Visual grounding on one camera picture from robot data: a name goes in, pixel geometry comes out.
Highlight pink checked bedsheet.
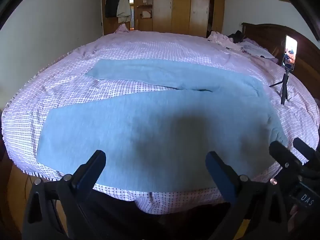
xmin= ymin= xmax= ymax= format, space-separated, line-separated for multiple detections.
xmin=1 ymin=24 xmax=320 ymax=215

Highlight black phone tripod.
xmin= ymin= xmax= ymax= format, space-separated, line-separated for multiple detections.
xmin=269 ymin=67 xmax=292 ymax=105

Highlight dark crumpled clothing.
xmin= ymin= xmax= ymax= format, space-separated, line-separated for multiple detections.
xmin=227 ymin=30 xmax=247 ymax=44

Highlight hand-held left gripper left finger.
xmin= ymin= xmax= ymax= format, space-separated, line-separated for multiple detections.
xmin=22 ymin=150 xmax=107 ymax=240

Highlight dark wooden headboard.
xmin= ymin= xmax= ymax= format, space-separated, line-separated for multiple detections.
xmin=241 ymin=22 xmax=320 ymax=100

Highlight black cable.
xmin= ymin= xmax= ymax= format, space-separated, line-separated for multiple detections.
xmin=24 ymin=175 xmax=33 ymax=205

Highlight light blue pants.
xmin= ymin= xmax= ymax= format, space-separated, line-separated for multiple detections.
xmin=36 ymin=59 xmax=288 ymax=193

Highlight person's right hand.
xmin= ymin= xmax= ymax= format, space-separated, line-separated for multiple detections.
xmin=287 ymin=204 xmax=304 ymax=234

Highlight person's dark-clothed legs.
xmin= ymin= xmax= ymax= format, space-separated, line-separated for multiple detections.
xmin=82 ymin=190 xmax=240 ymax=240

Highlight pale pillow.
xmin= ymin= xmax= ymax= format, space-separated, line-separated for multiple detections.
xmin=237 ymin=41 xmax=275 ymax=59

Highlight beige hanging jacket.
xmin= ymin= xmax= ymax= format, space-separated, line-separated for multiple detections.
xmin=116 ymin=0 xmax=132 ymax=23

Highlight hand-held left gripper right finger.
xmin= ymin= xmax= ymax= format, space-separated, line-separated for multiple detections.
xmin=205 ymin=151 xmax=291 ymax=240

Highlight pink crumpled clothes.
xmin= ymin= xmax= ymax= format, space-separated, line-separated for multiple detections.
xmin=207 ymin=31 xmax=242 ymax=52

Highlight wooden wardrobe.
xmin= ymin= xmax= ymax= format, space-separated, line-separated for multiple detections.
xmin=91 ymin=0 xmax=225 ymax=38

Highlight dark hanging jacket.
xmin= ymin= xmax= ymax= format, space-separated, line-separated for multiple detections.
xmin=104 ymin=0 xmax=119 ymax=18

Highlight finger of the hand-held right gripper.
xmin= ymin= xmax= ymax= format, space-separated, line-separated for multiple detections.
xmin=292 ymin=137 xmax=320 ymax=166
xmin=269 ymin=141 xmax=303 ymax=173

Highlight smartphone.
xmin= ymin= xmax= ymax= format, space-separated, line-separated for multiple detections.
xmin=282 ymin=35 xmax=298 ymax=71

